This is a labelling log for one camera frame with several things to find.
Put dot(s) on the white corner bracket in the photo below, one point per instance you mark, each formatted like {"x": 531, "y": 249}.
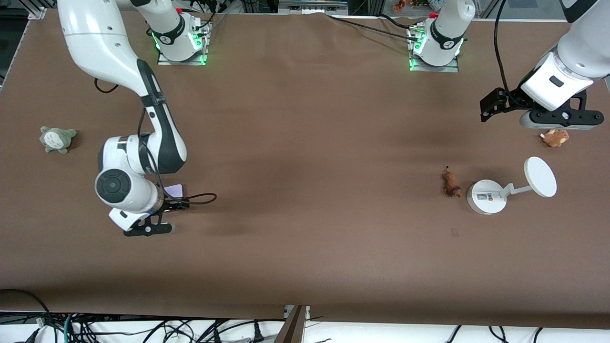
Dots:
{"x": 38, "y": 13}

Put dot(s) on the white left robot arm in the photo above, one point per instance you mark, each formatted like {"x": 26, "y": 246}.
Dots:
{"x": 581, "y": 52}

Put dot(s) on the small purple box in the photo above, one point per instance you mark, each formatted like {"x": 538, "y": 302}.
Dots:
{"x": 174, "y": 191}

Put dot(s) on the brown lion statue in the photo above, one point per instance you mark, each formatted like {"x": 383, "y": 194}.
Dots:
{"x": 451, "y": 183}

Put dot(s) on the brown wooden table leg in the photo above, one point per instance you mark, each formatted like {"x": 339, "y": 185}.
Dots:
{"x": 291, "y": 328}

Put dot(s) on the white round desk lamp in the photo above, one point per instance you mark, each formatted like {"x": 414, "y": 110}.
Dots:
{"x": 486, "y": 197}

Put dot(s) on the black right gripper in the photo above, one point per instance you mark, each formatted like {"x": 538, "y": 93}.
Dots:
{"x": 166, "y": 204}

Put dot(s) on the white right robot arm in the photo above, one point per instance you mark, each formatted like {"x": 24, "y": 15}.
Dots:
{"x": 95, "y": 43}

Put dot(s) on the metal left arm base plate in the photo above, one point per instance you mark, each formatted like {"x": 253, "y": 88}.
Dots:
{"x": 436, "y": 68}

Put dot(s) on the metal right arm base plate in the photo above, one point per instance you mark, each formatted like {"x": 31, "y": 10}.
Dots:
{"x": 183, "y": 62}

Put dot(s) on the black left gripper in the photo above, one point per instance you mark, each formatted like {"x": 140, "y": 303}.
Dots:
{"x": 511, "y": 101}

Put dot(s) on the grey totoro plush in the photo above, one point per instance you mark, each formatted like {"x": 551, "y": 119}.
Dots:
{"x": 57, "y": 139}

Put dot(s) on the white table edge bracket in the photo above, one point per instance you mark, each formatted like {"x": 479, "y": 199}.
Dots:
{"x": 288, "y": 310}

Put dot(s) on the black power plug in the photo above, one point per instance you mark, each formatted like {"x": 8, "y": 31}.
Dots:
{"x": 258, "y": 332}

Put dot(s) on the small orange figurine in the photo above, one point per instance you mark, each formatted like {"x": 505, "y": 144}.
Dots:
{"x": 399, "y": 5}

